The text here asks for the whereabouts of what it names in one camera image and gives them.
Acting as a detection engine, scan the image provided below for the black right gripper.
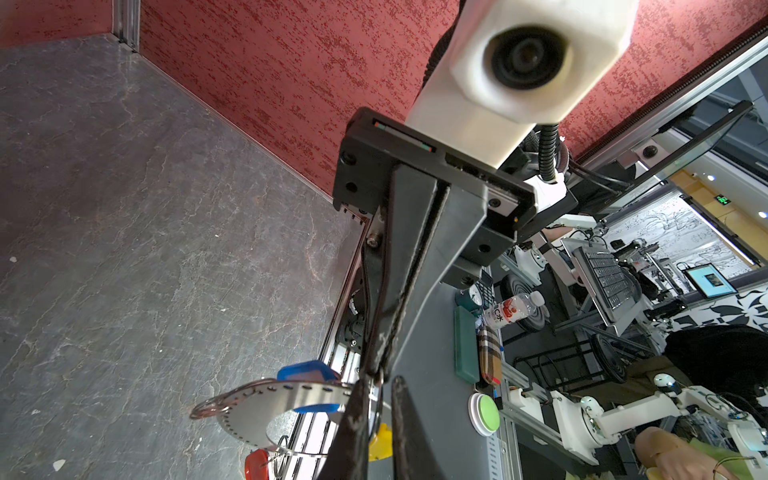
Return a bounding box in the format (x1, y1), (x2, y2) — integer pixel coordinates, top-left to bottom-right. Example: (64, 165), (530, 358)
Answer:
(333, 107), (537, 378)

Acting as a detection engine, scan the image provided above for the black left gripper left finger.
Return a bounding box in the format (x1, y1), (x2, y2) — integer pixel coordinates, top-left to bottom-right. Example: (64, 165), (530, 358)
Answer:
(317, 379), (370, 480)

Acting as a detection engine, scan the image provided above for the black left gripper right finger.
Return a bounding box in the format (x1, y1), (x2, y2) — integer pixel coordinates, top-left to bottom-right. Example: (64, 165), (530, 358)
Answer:
(391, 376), (446, 480)

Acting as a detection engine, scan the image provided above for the yellow capped key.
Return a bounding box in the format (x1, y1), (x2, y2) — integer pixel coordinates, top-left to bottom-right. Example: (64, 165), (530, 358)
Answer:
(368, 423), (393, 462)

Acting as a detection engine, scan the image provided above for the red capped key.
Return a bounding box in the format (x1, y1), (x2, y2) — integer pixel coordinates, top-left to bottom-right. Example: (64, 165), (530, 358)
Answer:
(244, 449), (270, 480)

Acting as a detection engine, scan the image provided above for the blue capped key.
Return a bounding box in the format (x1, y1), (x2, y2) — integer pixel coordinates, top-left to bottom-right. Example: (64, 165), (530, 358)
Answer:
(277, 360), (342, 414)

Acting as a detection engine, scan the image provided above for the silver keyring with keys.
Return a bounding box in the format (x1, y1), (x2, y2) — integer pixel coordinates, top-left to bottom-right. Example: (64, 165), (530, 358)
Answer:
(366, 370), (384, 442)

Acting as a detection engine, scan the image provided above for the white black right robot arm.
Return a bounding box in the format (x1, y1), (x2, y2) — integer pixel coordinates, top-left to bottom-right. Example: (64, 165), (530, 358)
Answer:
(332, 1), (638, 381)

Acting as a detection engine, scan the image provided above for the green round button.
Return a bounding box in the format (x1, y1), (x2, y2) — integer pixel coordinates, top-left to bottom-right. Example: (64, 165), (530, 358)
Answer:
(468, 392), (501, 437)

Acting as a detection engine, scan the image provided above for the perforated metal disc tag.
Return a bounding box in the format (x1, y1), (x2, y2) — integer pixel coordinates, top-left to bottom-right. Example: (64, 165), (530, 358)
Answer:
(215, 379), (352, 450)

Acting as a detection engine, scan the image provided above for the plastic water bottle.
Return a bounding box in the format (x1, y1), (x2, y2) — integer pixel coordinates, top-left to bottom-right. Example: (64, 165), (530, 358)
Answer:
(481, 291), (545, 330)

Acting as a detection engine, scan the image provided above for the computer keyboard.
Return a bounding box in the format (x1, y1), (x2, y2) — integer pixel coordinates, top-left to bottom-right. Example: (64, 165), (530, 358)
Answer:
(571, 246), (642, 336)

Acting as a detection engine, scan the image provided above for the computer monitor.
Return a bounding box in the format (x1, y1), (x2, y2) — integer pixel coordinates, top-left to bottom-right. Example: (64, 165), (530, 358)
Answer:
(583, 101), (753, 215)

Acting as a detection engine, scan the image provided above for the black corrugated cable conduit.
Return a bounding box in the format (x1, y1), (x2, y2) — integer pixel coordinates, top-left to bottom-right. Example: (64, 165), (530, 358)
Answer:
(536, 122), (560, 184)

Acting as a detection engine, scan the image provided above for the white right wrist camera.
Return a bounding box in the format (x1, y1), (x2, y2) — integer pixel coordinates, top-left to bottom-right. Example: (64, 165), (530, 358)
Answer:
(405, 0), (638, 168)

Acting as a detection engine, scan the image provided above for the aluminium corner post right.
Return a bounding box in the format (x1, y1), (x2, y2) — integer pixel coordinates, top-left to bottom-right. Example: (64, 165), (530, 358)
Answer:
(112, 0), (142, 53)

